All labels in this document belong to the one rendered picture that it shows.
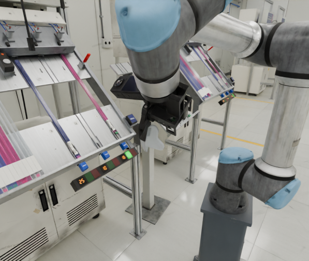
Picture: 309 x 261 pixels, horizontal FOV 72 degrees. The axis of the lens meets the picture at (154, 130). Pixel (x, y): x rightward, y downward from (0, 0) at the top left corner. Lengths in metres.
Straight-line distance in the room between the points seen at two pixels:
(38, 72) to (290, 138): 1.00
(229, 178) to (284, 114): 0.30
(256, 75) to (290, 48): 4.54
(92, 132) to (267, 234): 1.28
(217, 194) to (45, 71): 0.92
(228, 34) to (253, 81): 4.65
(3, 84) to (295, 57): 0.98
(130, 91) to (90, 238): 1.24
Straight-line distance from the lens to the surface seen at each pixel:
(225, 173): 0.82
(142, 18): 0.25
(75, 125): 0.96
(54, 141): 0.90
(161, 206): 1.67
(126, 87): 0.44
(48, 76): 1.09
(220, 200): 0.88
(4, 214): 1.22
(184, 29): 0.29
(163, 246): 1.46
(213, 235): 0.98
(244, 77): 5.24
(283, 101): 0.67
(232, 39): 0.58
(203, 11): 0.32
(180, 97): 0.36
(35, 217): 1.31
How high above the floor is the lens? 1.15
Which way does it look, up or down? 23 degrees down
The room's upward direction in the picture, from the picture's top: straight up
